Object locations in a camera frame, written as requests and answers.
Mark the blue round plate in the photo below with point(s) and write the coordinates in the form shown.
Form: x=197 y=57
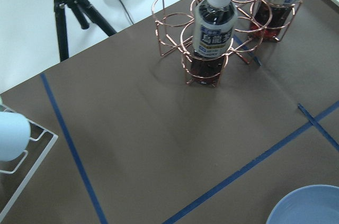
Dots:
x=308 y=204

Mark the tea bottle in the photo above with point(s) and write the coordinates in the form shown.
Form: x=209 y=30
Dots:
x=272 y=18
x=214 y=22

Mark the light blue cup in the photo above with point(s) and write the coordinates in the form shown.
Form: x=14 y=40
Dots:
x=15 y=135

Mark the copper wire bottle rack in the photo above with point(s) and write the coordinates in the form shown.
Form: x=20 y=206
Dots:
x=180 y=36

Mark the tea bottle front left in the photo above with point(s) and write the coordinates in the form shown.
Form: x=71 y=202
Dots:
x=214 y=22

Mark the tea bottle right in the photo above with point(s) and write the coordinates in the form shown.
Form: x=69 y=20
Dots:
x=272 y=18

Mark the black camera tripod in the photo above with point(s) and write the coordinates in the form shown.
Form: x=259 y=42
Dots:
x=83 y=11

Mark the white wire cup rack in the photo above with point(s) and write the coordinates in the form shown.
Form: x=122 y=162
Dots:
x=16 y=174

